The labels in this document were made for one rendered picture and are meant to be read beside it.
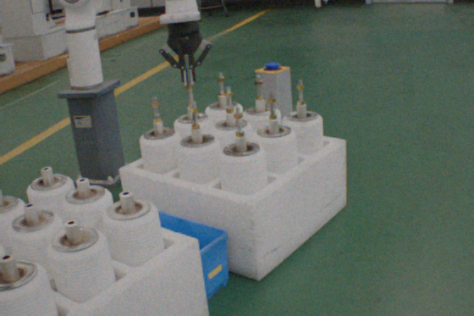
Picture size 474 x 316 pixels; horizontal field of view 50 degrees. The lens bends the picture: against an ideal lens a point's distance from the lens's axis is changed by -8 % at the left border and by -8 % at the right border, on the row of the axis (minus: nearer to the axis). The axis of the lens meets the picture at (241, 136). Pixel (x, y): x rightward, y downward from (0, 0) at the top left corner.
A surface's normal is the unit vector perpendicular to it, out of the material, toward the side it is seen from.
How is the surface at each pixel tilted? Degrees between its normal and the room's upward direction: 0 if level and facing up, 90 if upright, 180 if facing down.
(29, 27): 90
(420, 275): 0
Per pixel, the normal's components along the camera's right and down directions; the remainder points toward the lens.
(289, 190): 0.79, 0.14
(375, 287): -0.08, -0.94
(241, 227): -0.60, 0.31
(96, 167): -0.28, 0.34
